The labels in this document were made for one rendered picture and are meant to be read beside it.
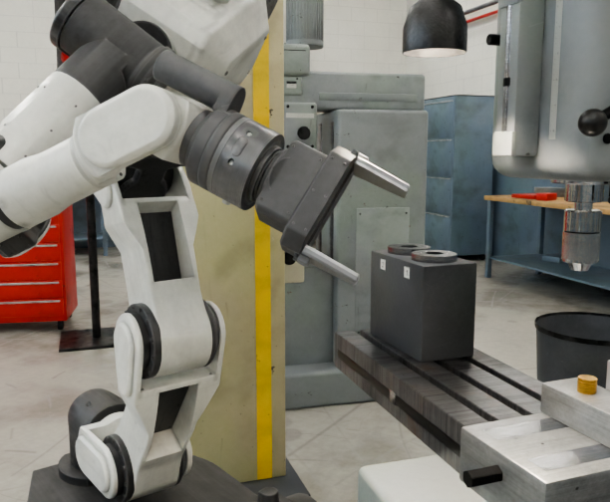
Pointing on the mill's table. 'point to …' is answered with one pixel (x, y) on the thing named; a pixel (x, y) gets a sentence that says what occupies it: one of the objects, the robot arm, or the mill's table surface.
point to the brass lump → (587, 384)
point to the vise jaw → (595, 414)
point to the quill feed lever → (587, 125)
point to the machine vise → (546, 463)
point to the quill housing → (583, 93)
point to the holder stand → (423, 301)
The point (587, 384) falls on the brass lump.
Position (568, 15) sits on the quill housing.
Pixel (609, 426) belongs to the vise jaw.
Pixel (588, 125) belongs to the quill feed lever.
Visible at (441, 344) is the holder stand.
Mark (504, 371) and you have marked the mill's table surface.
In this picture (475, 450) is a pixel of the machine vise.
